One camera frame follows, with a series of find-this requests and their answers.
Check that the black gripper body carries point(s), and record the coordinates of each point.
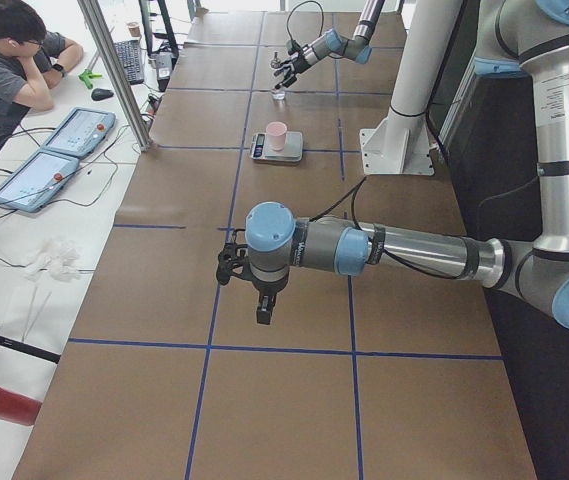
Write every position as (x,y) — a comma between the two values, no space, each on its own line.
(267,288)
(299,60)

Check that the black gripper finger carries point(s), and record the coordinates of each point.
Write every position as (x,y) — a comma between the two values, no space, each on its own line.
(288,78)
(265,308)

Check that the glass sauce bottle metal cap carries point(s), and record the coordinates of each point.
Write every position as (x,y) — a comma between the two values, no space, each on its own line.
(278,91)

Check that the pink plastic cup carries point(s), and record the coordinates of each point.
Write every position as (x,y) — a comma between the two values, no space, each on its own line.
(276,134)

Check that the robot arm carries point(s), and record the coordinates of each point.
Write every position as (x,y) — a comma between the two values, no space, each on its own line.
(330,44)
(419,216)

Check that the black keyboard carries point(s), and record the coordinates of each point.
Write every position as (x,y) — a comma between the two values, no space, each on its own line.
(129,53)

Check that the black computer mouse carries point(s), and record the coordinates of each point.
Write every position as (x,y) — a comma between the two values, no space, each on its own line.
(99,94)

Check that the green plastic tool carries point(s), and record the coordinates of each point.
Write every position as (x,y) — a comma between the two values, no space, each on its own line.
(87,77)

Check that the white crumpled tissue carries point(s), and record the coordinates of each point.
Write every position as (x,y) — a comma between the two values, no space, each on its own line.
(57,257)

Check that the upper blue teach pendant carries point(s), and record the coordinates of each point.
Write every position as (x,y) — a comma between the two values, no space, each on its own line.
(80,133)

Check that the blue teach pendant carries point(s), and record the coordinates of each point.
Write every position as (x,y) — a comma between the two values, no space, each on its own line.
(80,133)
(34,184)

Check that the lower blue teach pendant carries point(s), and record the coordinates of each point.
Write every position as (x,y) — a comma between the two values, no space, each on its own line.
(34,184)

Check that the seated person grey shirt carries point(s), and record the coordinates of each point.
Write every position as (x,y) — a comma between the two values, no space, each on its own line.
(33,61)

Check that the red cylinder bottle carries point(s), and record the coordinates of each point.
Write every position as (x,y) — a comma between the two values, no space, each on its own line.
(17,408)

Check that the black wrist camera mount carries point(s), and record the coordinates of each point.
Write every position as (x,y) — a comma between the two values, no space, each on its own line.
(233,262)

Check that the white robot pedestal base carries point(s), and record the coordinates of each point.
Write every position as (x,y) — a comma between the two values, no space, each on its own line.
(399,145)

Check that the aluminium frame post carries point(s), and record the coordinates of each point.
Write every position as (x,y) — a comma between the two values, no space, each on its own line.
(98,28)

